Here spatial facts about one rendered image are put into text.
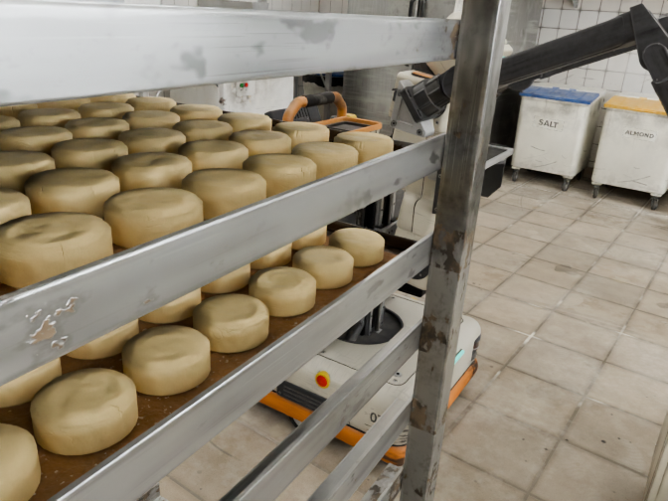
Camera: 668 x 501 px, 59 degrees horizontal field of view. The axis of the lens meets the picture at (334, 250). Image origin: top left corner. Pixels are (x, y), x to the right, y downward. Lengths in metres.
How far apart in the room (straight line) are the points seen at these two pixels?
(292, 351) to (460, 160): 0.23
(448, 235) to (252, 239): 0.27
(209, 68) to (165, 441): 0.17
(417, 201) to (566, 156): 3.44
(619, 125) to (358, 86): 2.15
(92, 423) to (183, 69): 0.17
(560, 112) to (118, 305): 4.80
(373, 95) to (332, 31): 5.03
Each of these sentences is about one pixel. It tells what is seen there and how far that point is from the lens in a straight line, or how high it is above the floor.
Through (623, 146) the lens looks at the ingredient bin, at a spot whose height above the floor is 0.43.
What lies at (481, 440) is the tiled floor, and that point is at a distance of 2.04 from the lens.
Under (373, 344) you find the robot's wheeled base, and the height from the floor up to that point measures 0.28.
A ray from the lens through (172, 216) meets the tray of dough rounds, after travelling 0.30.
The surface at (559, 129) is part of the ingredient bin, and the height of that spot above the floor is 0.48.
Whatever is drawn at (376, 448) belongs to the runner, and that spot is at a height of 0.88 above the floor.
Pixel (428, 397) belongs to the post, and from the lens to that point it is 0.61.
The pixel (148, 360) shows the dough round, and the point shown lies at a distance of 0.35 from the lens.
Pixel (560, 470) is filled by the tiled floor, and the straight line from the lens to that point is 2.02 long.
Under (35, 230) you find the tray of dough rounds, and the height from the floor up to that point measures 1.15.
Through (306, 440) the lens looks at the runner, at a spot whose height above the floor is 0.97.
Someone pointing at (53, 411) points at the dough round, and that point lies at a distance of 0.33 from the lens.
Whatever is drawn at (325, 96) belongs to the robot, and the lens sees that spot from 1.89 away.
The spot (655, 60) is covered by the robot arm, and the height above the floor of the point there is 1.20.
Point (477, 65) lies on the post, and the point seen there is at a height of 1.21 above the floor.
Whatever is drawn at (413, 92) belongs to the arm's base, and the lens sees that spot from 1.44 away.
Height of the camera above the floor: 1.25
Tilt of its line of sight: 22 degrees down
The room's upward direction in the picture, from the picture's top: 3 degrees clockwise
